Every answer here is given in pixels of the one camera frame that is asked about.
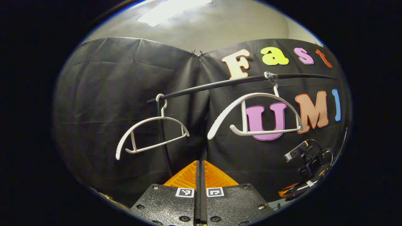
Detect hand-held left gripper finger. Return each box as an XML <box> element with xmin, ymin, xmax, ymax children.
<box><xmin>201</xmin><ymin>160</ymin><xmax>277</xmax><ymax>226</ymax></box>
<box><xmin>129</xmin><ymin>160</ymin><xmax>201</xmax><ymax>226</ymax></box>

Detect white plastic clothes hanger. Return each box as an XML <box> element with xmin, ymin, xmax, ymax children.
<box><xmin>207</xmin><ymin>82</ymin><xmax>303</xmax><ymax>140</ymax></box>
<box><xmin>116</xmin><ymin>94</ymin><xmax>190</xmax><ymax>160</ymax></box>

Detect black clothes rack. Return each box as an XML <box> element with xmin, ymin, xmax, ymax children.
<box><xmin>147</xmin><ymin>73</ymin><xmax>338</xmax><ymax>178</ymax></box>

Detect black backdrop cloth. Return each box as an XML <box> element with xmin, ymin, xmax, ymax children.
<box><xmin>52</xmin><ymin>37</ymin><xmax>352</xmax><ymax>207</ymax></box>

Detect ceiling light panel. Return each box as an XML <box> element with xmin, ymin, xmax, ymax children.
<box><xmin>137</xmin><ymin>0</ymin><xmax>213</xmax><ymax>27</ymax></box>

